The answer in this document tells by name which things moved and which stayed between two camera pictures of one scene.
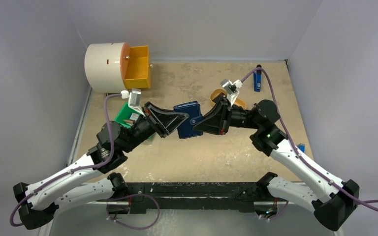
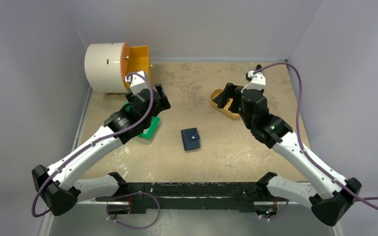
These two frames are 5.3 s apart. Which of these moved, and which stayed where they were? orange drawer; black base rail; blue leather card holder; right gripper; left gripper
Moved: left gripper; right gripper; blue leather card holder
Stayed: orange drawer; black base rail
